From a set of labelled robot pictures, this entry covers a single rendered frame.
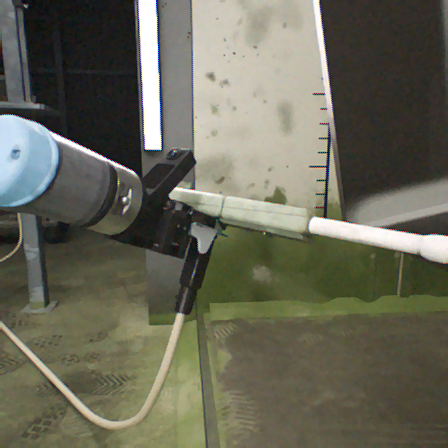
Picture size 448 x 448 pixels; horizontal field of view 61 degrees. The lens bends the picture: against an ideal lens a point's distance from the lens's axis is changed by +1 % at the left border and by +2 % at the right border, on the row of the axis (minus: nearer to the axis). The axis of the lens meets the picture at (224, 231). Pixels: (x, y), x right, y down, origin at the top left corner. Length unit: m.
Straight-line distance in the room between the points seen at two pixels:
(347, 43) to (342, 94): 0.10
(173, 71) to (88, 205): 0.97
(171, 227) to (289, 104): 0.94
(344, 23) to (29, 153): 0.72
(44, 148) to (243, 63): 1.05
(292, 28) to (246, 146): 0.41
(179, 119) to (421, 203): 0.80
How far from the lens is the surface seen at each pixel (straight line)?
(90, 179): 0.44
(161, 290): 1.43
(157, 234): 0.55
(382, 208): 0.97
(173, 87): 1.36
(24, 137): 0.41
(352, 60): 0.93
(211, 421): 0.95
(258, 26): 1.43
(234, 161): 1.35
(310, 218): 0.55
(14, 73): 1.68
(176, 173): 0.55
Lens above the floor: 0.63
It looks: 11 degrees down
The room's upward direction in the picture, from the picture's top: straight up
